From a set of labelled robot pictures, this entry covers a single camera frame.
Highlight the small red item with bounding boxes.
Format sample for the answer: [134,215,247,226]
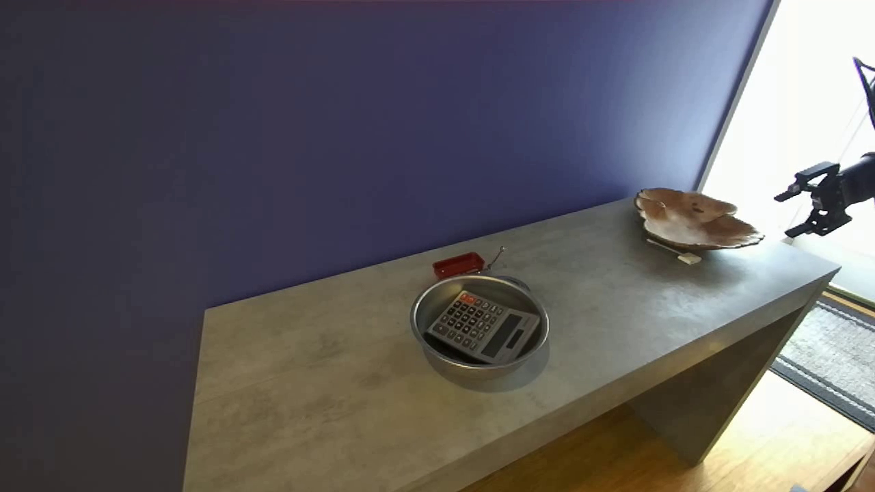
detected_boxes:
[433,252,487,281]

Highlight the round metal bowl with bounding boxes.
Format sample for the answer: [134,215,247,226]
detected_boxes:
[409,273,552,397]

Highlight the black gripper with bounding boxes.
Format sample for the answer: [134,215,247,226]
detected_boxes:
[775,153,875,244]

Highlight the grey floor mat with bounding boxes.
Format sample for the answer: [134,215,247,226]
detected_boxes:
[772,293,875,438]

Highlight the grey concrete table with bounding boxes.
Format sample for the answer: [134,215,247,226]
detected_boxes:
[180,194,842,492]

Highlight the grey calculator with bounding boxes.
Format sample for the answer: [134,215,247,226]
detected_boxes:
[425,289,544,370]

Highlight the white plug adapter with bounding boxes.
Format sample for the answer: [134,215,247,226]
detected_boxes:
[645,237,705,267]

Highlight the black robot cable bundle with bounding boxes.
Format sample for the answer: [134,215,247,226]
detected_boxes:
[850,56,875,132]

